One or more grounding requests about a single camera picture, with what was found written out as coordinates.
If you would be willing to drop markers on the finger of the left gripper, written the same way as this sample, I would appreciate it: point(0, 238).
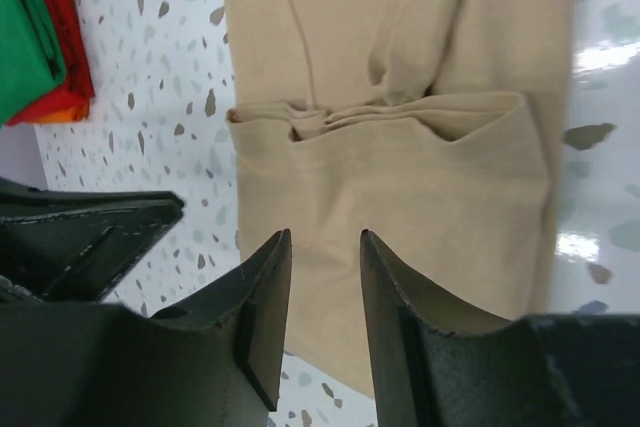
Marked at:
point(76, 246)

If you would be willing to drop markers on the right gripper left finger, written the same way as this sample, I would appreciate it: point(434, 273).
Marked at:
point(212, 359)

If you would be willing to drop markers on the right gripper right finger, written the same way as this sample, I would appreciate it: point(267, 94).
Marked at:
point(541, 370)

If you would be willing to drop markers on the beige t shirt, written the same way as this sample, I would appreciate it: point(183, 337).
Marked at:
point(436, 124)

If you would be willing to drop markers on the folded orange t shirt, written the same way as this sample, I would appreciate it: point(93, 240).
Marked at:
point(71, 115)

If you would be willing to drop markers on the folded green t shirt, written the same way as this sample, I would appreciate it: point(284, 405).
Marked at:
point(32, 63)

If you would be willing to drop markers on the folded red t shirt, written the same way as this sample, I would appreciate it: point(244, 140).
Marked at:
point(77, 88)

